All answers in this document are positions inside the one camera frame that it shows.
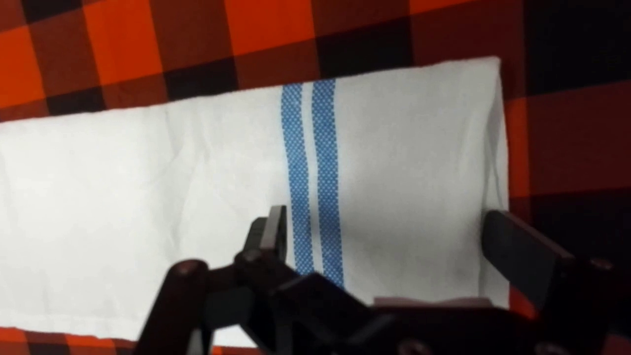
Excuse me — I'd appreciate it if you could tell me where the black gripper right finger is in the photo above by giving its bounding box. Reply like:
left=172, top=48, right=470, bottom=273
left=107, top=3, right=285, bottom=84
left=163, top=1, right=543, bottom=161
left=484, top=208, right=618, bottom=355

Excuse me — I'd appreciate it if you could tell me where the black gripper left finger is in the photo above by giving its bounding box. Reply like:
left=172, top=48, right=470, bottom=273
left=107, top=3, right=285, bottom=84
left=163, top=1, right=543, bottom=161
left=135, top=202, right=312, bottom=355

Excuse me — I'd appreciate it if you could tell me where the white cloth with blue stripes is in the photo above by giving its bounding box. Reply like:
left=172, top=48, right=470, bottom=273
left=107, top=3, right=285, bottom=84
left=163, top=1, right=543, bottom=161
left=0, top=54, right=514, bottom=348

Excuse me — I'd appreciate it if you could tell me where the red black plaid tablecloth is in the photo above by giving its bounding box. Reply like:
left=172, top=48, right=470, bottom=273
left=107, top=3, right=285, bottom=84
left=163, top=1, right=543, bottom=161
left=0, top=0, right=631, bottom=355

